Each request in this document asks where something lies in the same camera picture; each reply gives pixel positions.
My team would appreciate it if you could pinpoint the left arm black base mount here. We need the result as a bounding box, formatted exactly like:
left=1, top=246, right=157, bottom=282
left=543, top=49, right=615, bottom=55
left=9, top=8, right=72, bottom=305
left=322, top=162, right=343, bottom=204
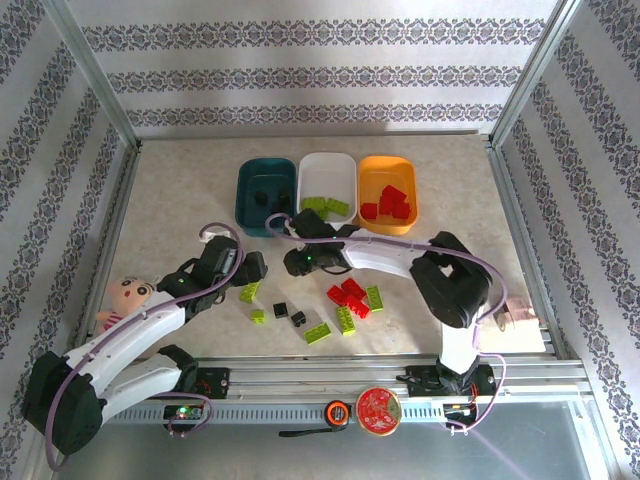
left=192, top=367, right=231, bottom=401

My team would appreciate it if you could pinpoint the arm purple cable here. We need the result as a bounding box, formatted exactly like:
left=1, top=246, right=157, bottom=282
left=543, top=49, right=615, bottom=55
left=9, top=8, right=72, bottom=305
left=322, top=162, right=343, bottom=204
left=45, top=222, right=246, bottom=471
left=264, top=213, right=509, bottom=436

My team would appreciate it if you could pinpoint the aluminium mounting rail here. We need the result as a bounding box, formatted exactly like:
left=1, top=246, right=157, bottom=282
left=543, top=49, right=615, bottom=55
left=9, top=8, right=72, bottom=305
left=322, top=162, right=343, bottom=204
left=99, top=357, right=586, bottom=401

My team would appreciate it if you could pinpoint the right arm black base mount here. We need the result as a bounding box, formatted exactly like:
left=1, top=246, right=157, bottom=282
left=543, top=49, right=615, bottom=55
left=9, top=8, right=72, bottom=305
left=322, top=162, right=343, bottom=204
left=407, top=367, right=497, bottom=399

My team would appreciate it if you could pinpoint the pink plush doll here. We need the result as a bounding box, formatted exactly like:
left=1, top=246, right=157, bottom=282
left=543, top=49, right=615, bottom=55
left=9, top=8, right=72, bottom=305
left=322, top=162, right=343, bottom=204
left=96, top=277, right=162, bottom=337

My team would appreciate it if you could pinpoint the aluminium side rail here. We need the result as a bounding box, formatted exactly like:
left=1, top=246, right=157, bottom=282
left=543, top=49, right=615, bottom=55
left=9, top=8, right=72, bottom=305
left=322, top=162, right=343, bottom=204
left=487, top=144, right=584, bottom=361
left=74, top=144, right=142, bottom=361

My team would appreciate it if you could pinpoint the white plastic container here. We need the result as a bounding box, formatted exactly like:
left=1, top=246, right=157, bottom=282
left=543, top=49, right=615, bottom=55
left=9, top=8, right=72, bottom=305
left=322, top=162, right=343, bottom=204
left=298, top=152, right=358, bottom=227

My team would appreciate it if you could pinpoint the orange black tape measure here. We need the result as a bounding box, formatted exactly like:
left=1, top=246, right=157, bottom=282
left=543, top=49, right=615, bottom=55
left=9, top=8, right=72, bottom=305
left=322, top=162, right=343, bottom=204
left=278, top=399, right=353, bottom=438

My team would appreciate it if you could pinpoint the grey slotted cable duct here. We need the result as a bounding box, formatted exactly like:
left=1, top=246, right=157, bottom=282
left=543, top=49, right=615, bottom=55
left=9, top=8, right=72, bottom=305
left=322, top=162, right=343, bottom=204
left=102, top=402, right=451, bottom=424

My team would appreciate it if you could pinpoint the controller board with green light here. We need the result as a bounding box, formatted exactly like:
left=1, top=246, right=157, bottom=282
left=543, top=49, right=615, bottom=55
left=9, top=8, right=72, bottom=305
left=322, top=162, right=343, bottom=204
left=163, top=404, right=204, bottom=421

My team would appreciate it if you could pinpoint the aluminium frame post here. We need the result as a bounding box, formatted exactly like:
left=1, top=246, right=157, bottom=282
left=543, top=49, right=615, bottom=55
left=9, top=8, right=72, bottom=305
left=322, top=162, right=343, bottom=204
left=487, top=0, right=584, bottom=149
left=47, top=0, right=144, bottom=151

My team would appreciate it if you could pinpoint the teal plastic container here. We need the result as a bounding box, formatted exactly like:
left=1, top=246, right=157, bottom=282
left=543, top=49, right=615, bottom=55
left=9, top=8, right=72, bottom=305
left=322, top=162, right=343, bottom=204
left=233, top=158, right=299, bottom=237

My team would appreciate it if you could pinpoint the small pale pink box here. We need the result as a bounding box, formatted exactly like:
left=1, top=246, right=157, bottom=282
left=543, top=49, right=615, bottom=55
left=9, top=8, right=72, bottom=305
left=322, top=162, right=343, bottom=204
left=492, top=294, right=541, bottom=334

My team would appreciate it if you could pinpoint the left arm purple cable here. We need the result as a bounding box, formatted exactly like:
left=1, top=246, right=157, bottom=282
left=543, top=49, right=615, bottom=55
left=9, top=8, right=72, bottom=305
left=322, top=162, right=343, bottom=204
left=45, top=222, right=246, bottom=471

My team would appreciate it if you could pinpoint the red round tin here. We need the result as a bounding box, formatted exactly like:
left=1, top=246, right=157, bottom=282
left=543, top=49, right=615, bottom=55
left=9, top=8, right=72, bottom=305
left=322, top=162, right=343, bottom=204
left=355, top=385, right=403, bottom=437

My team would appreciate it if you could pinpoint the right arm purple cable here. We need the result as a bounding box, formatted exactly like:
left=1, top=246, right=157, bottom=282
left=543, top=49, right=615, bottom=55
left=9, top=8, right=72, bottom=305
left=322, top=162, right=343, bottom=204
left=264, top=213, right=509, bottom=436

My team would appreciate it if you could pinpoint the orange plastic container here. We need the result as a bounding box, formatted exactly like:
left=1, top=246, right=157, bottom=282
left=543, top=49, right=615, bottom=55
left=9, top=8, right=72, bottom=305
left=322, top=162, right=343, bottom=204
left=357, top=155, right=419, bottom=237

